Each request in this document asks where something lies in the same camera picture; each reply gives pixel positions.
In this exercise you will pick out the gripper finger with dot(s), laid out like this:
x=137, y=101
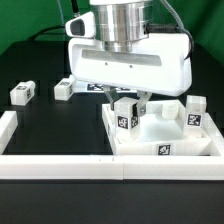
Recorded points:
x=111, y=95
x=141, y=104

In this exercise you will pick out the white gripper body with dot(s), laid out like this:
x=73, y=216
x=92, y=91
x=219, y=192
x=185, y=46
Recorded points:
x=159, y=63

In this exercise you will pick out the white square table top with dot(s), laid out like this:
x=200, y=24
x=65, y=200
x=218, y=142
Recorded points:
x=157, y=136

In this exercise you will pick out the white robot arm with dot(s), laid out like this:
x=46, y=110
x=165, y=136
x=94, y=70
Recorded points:
x=116, y=44

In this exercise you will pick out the white U-shaped obstacle fence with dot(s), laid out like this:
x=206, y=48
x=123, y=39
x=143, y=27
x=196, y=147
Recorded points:
x=108, y=167

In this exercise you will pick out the white marker base plate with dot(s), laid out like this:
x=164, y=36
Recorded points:
x=84, y=87

